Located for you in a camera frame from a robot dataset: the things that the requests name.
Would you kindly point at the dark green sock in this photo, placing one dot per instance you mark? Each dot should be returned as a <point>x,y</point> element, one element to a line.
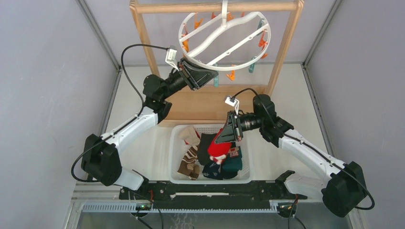
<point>233,161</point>

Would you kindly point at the wooden hanger stand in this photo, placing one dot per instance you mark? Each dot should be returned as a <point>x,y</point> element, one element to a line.
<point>205,106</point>

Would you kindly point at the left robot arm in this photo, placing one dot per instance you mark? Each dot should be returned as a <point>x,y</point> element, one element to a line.
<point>101,157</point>

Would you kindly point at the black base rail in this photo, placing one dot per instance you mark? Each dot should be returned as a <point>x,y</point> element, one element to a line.
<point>255,195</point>

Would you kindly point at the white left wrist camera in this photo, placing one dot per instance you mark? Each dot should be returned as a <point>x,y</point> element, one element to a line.
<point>170,57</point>

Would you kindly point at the navy sock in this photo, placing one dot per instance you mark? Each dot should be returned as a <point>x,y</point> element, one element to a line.
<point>228,174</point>

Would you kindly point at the white round clip hanger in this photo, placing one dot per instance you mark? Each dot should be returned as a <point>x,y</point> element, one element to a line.
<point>225,42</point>

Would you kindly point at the beige reindeer sock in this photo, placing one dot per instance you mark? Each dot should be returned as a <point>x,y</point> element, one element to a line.
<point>190,136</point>

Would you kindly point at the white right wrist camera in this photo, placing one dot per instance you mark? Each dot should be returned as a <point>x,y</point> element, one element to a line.
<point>234,103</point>

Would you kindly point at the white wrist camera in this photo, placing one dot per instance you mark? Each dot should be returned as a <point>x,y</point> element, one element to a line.
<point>234,103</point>
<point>170,57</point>

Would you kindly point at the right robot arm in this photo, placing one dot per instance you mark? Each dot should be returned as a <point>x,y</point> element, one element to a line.
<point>341,186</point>

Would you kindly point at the brown striped sock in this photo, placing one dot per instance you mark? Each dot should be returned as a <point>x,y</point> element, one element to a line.
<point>188,166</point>

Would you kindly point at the black grey sock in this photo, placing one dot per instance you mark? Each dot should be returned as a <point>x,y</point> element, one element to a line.
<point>202,152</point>

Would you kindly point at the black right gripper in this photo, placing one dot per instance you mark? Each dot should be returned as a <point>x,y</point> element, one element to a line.
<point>230,133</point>

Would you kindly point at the white perforated plastic basket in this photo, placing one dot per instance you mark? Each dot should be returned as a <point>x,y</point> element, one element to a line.
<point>178,148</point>

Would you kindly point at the red sock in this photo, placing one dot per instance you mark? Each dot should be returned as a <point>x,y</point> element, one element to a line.
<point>218,151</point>

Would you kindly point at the dark printed sock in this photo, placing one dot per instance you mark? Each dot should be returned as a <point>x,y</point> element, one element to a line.
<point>212,171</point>

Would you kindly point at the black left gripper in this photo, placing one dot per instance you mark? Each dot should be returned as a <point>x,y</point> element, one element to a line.
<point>196,76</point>

